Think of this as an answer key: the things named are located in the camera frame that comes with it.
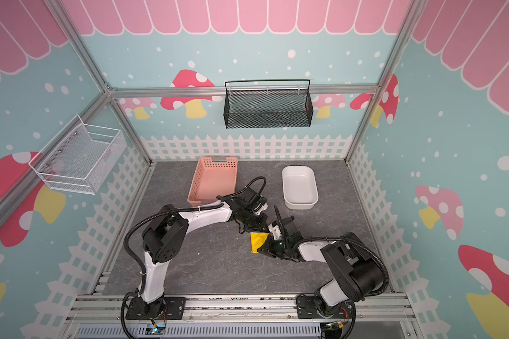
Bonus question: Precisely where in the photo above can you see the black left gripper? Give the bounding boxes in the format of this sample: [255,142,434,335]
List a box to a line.
[240,208,271,234]

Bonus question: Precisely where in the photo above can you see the yellow paper napkin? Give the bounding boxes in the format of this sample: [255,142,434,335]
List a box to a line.
[250,232,269,254]

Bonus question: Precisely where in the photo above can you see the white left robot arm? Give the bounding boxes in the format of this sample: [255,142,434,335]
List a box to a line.
[120,176,268,338]

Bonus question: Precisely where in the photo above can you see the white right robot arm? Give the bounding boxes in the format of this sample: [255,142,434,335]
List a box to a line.
[250,209,390,338]

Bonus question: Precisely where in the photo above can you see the white plastic tub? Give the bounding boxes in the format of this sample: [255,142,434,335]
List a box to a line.
[282,165,319,210]

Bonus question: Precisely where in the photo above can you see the pink perforated plastic basket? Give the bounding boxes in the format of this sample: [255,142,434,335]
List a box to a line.
[187,157,238,207]

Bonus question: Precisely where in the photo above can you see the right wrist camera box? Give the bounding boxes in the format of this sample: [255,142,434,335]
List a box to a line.
[268,216,298,240]

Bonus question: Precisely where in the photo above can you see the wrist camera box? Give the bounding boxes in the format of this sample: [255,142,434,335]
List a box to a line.
[239,188,268,213]
[268,216,298,240]

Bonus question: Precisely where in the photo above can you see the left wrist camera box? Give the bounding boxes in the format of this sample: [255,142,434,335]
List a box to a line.
[239,188,268,213]

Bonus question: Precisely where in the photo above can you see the black mesh wall basket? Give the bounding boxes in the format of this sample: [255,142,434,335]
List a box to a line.
[223,79,314,129]

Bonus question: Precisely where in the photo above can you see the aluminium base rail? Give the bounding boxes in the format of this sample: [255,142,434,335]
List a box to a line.
[58,293,422,338]

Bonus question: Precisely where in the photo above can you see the white wire wall basket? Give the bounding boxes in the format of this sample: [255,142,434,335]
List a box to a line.
[28,116,127,195]

